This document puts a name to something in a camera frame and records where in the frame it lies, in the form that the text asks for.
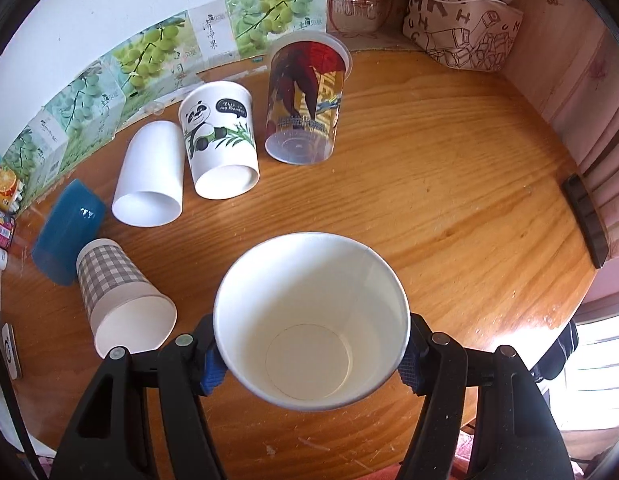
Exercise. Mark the panda print paper cup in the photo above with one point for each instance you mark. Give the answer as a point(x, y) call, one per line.
point(219, 135)

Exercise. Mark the lettered canvas pouch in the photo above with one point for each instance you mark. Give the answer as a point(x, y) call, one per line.
point(459, 25)

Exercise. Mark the clear glass bowl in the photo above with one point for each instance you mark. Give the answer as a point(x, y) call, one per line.
point(357, 7)

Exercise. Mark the blue plastic cup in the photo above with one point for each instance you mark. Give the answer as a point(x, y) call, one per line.
point(64, 235)

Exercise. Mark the wooden table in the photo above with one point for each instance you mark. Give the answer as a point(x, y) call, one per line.
point(439, 185)

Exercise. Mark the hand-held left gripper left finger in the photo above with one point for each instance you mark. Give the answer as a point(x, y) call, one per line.
point(213, 371)

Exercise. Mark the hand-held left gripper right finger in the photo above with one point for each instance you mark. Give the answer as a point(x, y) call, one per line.
point(408, 360)

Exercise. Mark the orange print packet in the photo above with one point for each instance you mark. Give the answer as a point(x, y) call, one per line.
point(4, 187)

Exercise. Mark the grey checked paper cup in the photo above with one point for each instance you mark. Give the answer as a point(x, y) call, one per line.
point(121, 295)

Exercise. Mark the dark wooden block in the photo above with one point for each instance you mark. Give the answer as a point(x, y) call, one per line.
point(587, 220)

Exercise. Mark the clear printed plastic cup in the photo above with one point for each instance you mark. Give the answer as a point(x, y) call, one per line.
point(304, 100)

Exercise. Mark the pink packet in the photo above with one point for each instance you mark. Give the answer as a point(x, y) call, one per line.
point(0, 227)

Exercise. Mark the plain white paper cup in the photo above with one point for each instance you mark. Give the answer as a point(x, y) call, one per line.
point(149, 175)

